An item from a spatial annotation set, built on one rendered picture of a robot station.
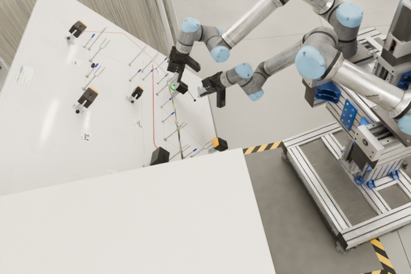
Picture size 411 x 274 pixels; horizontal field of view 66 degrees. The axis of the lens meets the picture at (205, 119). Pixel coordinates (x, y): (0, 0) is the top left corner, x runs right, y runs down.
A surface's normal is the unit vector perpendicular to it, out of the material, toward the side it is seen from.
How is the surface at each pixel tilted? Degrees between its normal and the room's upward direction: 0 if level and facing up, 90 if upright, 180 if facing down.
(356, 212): 0
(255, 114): 0
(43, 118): 52
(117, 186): 0
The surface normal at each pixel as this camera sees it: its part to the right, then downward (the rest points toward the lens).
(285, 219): -0.14, -0.63
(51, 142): 0.69, -0.54
